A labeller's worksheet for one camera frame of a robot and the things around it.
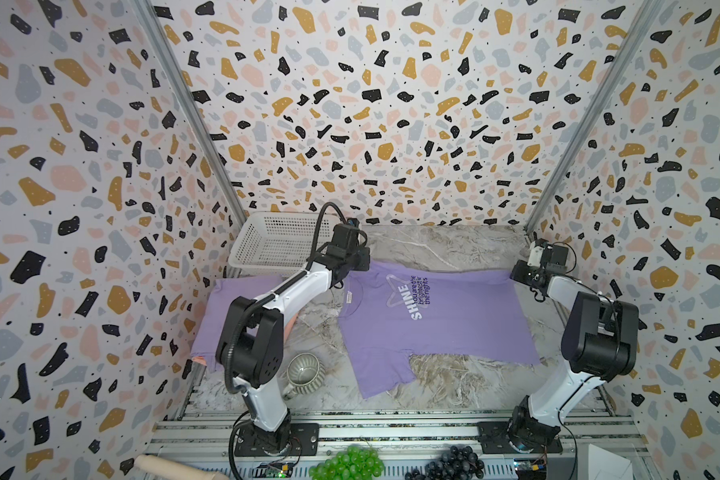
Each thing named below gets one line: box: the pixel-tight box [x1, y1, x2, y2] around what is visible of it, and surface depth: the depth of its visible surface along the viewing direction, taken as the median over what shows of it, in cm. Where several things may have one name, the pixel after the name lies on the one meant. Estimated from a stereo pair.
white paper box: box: [588, 443, 634, 480], surface depth 69 cm
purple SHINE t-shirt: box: [338, 263, 541, 399], surface depth 100 cm
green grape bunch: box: [309, 444, 385, 480], surface depth 69 cm
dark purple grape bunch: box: [404, 445, 485, 480], surface depth 69 cm
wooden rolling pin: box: [134, 454, 229, 480], surface depth 70 cm
